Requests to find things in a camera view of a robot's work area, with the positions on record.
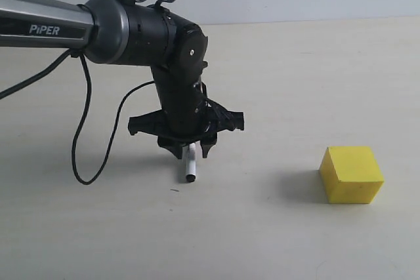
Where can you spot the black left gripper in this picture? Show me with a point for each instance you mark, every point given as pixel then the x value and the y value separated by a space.
pixel 202 124

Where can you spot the white marker black cap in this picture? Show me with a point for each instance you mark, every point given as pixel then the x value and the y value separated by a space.
pixel 190 163

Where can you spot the yellow foam cube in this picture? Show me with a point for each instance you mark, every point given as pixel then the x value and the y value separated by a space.
pixel 350 175

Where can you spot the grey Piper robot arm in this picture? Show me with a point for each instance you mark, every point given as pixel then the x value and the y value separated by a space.
pixel 132 33

